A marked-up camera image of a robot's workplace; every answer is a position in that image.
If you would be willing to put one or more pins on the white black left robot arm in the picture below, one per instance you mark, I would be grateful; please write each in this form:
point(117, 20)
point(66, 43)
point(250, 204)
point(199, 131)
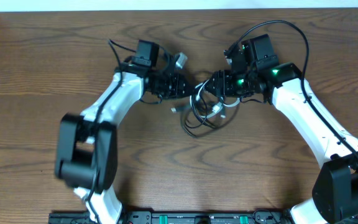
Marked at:
point(86, 158)

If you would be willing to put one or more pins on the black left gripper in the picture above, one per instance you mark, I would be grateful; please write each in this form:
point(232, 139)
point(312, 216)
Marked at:
point(179, 86)

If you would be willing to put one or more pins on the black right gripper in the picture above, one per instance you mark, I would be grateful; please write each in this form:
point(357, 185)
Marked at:
point(224, 87)

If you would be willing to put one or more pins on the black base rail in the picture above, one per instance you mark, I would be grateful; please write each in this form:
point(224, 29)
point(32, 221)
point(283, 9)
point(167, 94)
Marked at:
point(147, 217)

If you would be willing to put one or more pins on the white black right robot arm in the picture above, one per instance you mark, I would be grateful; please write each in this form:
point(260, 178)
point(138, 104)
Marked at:
point(255, 69)

